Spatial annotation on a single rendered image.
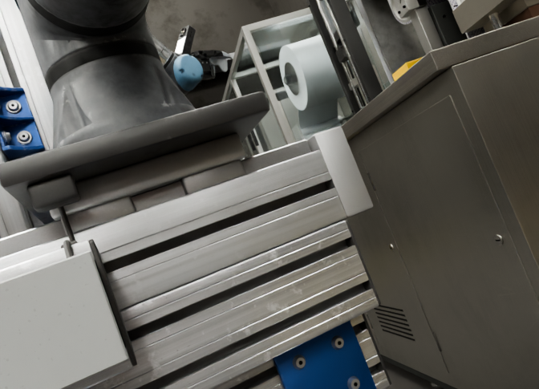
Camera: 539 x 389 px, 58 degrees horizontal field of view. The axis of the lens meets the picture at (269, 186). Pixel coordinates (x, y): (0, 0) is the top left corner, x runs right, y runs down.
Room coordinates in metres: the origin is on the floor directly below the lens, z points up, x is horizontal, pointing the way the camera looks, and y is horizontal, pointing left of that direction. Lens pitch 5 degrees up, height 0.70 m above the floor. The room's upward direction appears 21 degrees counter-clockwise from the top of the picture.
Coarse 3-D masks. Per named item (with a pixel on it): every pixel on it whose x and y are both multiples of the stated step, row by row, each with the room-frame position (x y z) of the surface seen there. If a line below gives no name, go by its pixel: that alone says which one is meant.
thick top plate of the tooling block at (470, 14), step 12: (468, 0) 1.10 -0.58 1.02; (480, 0) 1.07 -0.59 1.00; (492, 0) 1.04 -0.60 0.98; (504, 0) 1.01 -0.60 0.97; (456, 12) 1.15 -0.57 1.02; (468, 12) 1.11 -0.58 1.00; (480, 12) 1.08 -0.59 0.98; (492, 12) 1.07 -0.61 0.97; (468, 24) 1.13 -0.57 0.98; (480, 24) 1.14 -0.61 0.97
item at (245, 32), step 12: (300, 12) 2.22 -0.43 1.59; (252, 24) 2.16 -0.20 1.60; (264, 24) 2.18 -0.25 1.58; (240, 36) 2.23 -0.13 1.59; (240, 48) 2.32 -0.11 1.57; (252, 48) 2.16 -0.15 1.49; (264, 72) 2.16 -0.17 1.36; (228, 84) 2.83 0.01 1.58; (264, 84) 2.16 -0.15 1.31; (276, 108) 2.16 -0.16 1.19; (252, 132) 2.67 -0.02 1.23; (288, 132) 2.16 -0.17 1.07; (252, 144) 2.78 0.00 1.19
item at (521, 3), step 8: (520, 0) 1.04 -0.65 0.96; (528, 0) 1.03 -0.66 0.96; (536, 0) 1.03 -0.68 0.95; (512, 8) 1.07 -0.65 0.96; (520, 8) 1.05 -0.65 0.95; (528, 8) 1.03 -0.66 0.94; (536, 8) 1.03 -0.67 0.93; (504, 16) 1.09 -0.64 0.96; (512, 16) 1.07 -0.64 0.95; (520, 16) 1.06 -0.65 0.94; (528, 16) 1.04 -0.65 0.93; (536, 16) 1.03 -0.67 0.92; (488, 24) 1.15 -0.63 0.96
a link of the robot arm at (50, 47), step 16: (16, 0) 0.47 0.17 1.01; (32, 0) 0.40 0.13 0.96; (32, 16) 0.43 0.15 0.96; (48, 16) 0.41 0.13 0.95; (144, 16) 0.48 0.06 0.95; (32, 32) 0.45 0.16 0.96; (48, 32) 0.43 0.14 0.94; (64, 32) 0.43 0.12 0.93; (80, 32) 0.42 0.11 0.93; (96, 32) 0.43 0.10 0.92; (112, 32) 0.44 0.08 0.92; (128, 32) 0.45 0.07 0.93; (144, 32) 0.47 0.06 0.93; (48, 48) 0.44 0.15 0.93; (64, 48) 0.43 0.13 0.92; (80, 48) 0.43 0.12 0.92; (48, 64) 0.45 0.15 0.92
